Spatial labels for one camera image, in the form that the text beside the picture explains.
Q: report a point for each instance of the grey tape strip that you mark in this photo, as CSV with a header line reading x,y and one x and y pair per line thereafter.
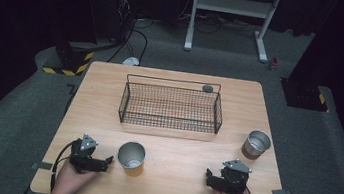
x,y
42,165
282,193

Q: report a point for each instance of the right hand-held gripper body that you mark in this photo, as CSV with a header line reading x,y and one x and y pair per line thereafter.
x,y
233,177

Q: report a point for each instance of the metal cup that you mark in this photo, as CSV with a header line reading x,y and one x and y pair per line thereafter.
x,y
131,157
256,144

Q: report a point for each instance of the white metal stand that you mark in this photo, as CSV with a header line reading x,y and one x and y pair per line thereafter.
x,y
232,5

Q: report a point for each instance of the small grey round object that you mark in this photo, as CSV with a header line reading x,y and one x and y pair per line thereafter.
x,y
207,88

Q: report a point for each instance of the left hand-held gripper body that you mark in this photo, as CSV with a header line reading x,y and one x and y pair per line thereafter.
x,y
83,152

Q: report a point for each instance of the white power strip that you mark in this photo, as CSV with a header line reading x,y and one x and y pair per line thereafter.
x,y
131,61

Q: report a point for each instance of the black yellow striped base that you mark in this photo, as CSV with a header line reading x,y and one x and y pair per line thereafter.
x,y
70,60
306,96

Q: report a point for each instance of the dark equipment rack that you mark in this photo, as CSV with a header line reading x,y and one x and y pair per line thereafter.
x,y
123,3

